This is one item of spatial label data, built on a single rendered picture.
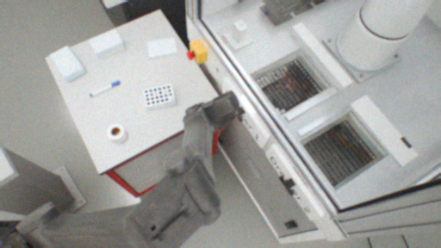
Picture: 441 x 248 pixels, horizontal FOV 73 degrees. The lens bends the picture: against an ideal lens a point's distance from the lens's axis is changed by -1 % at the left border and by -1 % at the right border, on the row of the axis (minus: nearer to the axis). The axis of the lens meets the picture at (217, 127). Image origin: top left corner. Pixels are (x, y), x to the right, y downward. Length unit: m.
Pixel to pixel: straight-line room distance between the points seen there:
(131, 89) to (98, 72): 0.18
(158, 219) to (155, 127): 0.88
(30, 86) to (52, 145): 0.51
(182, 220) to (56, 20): 2.52
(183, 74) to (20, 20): 1.84
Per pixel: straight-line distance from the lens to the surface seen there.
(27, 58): 2.69
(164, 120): 1.28
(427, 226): 0.74
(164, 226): 0.43
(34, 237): 0.73
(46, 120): 2.36
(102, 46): 1.47
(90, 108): 1.38
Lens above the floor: 1.92
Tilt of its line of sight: 67 degrees down
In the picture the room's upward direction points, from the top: 6 degrees clockwise
